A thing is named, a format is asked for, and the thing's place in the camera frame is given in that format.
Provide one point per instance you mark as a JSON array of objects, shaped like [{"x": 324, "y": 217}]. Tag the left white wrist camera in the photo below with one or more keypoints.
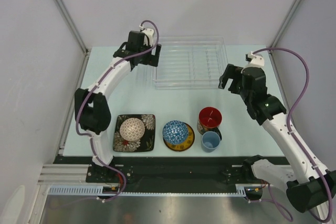
[{"x": 148, "y": 35}]

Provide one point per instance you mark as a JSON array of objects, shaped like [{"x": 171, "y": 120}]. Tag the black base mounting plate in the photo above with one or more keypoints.
[{"x": 190, "y": 175}]

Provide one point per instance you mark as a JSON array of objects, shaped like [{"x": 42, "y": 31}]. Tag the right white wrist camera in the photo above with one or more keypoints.
[{"x": 254, "y": 60}]

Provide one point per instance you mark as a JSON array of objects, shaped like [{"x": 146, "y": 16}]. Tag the beige patterned bowl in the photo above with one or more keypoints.
[{"x": 132, "y": 129}]

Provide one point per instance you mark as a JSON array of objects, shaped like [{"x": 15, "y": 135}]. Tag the light blue plastic cup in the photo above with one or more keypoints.
[{"x": 210, "y": 141}]

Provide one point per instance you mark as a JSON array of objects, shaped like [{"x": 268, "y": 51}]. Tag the white slotted cable duct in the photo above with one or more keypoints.
[{"x": 103, "y": 191}]

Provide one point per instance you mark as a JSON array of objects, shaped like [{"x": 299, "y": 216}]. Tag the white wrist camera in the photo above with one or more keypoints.
[
  {"x": 254, "y": 60},
  {"x": 148, "y": 35}
]

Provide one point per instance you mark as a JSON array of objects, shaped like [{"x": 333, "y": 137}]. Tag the blue patterned bowl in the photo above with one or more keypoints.
[{"x": 175, "y": 132}]

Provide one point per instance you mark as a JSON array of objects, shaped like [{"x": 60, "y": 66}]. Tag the clear wire dish rack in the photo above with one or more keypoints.
[{"x": 190, "y": 62}]

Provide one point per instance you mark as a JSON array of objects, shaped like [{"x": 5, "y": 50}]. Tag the yellow round plate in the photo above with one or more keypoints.
[{"x": 180, "y": 147}]

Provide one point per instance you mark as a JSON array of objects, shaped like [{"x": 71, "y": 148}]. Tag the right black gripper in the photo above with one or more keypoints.
[{"x": 229, "y": 73}]

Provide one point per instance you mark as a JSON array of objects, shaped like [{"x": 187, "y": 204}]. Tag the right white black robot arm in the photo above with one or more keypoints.
[{"x": 310, "y": 183}]

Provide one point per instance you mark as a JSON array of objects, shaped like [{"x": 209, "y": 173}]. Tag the aluminium frame rail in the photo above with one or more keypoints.
[{"x": 63, "y": 174}]

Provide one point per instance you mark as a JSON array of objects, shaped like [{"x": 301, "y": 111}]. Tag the red black lacquer cup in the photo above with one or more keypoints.
[{"x": 209, "y": 119}]

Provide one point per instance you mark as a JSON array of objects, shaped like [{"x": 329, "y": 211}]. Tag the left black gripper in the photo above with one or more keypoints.
[{"x": 152, "y": 60}]

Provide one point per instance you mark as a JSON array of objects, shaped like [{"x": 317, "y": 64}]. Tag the black floral square plate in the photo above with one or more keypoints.
[{"x": 145, "y": 144}]

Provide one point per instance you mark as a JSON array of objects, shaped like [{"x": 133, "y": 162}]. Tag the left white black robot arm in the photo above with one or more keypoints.
[{"x": 92, "y": 113}]

